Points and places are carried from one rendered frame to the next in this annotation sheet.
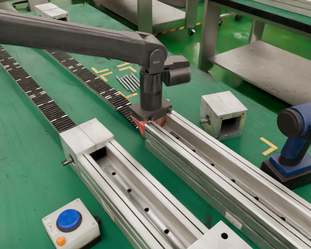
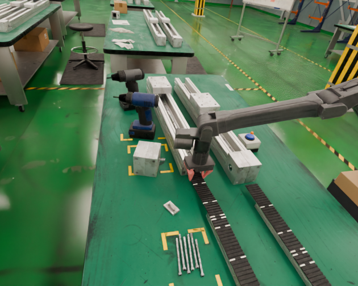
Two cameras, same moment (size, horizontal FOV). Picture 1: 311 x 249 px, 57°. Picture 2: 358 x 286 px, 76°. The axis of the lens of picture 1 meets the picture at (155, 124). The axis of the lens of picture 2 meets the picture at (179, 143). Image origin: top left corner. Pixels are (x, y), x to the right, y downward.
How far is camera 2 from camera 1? 1.27 m
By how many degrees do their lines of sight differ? 103
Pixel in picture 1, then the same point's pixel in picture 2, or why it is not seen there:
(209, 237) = (206, 105)
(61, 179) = not seen: hidden behind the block
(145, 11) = not seen: outside the picture
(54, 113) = (272, 213)
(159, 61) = not seen: hidden behind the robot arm
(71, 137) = (253, 159)
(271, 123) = (109, 158)
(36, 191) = (268, 170)
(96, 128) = (238, 159)
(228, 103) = (145, 147)
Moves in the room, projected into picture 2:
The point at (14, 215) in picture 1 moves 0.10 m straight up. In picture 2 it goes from (275, 163) to (283, 146)
